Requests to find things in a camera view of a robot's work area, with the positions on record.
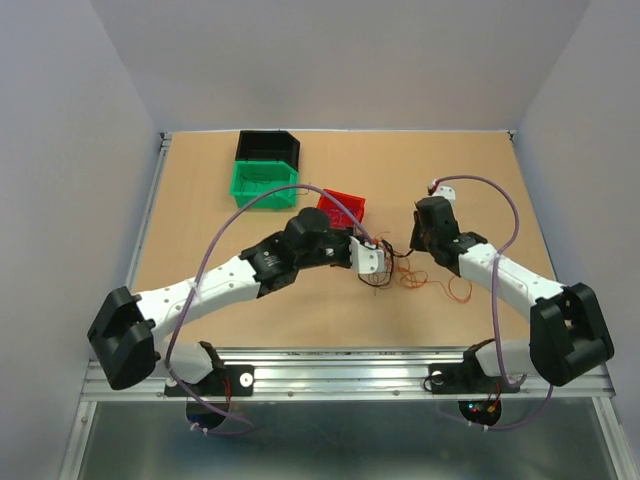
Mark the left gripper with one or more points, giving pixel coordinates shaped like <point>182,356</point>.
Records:
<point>345,261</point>

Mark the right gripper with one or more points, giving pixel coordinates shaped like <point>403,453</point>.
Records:
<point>416,242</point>

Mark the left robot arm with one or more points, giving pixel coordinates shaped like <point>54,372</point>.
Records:
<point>132,334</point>

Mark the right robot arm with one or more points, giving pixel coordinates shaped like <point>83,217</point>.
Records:
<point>568,335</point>

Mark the green bin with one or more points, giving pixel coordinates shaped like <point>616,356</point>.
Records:
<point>253,178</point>

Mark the black bin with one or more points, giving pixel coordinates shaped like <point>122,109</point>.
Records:
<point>268,145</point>

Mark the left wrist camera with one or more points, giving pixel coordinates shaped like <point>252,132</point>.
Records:
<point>366,258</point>

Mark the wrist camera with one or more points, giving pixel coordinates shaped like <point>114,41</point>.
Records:
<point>444,191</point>
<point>366,258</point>

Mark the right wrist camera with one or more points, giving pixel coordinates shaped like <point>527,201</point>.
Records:
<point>444,191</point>

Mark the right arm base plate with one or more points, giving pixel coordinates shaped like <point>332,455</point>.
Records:
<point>462,378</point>

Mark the aluminium rail frame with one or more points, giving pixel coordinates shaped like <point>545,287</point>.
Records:
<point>134,433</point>

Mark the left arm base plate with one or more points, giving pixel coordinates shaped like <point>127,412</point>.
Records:
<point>239,377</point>

